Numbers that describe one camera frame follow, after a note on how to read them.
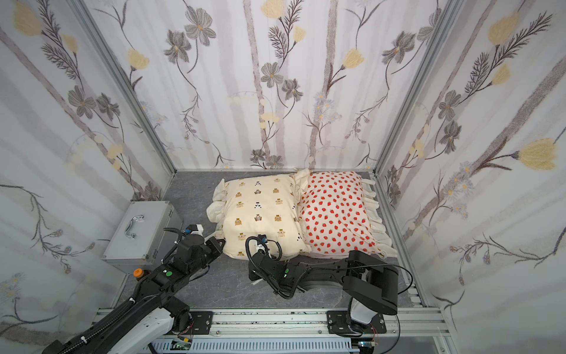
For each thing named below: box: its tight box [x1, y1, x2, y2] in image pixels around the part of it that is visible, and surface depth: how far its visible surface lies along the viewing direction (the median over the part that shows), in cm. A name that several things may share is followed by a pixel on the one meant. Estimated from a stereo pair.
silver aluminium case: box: [101, 200, 184, 275], surface depth 81 cm
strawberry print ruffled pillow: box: [294, 169, 398, 257], surface depth 97 cm
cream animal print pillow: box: [206, 168, 312, 260], surface depth 90 cm
